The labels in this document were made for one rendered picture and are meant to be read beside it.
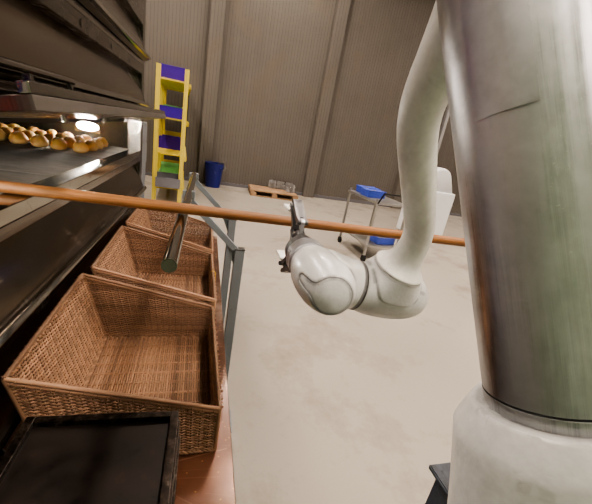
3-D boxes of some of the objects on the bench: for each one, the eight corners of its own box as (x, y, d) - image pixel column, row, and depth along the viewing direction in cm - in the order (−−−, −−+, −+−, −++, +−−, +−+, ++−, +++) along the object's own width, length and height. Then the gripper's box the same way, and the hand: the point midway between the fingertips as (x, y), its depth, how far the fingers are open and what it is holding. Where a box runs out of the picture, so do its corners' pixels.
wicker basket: (6, 477, 79) (-7, 380, 70) (81, 336, 129) (79, 270, 121) (219, 454, 93) (230, 372, 85) (211, 336, 144) (218, 277, 135)
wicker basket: (88, 330, 133) (87, 266, 125) (119, 272, 184) (119, 223, 175) (214, 331, 148) (221, 273, 139) (211, 277, 199) (215, 232, 190)
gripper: (297, 198, 72) (278, 183, 91) (279, 303, 80) (265, 268, 99) (330, 203, 74) (305, 186, 94) (309, 304, 82) (290, 269, 101)
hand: (285, 229), depth 95 cm, fingers open, 13 cm apart
